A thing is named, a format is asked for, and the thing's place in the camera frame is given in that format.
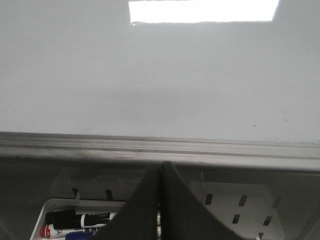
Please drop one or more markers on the red capped whiteboard marker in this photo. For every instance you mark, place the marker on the red capped whiteboard marker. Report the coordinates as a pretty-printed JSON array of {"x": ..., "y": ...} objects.
[{"x": 48, "y": 231}]

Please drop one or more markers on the white whiteboard with aluminium frame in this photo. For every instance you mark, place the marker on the white whiteboard with aluminium frame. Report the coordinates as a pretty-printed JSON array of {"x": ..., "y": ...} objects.
[{"x": 82, "y": 67}]

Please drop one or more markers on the blue whiteboard marker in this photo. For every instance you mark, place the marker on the blue whiteboard marker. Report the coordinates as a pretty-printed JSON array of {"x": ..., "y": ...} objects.
[{"x": 80, "y": 235}]

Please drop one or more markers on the black capped whiteboard marker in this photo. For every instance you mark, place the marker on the black capped whiteboard marker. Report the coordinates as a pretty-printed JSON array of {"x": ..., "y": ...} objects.
[{"x": 68, "y": 219}]

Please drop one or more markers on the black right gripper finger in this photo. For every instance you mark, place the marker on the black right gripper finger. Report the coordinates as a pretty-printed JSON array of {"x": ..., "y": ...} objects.
[{"x": 183, "y": 216}]

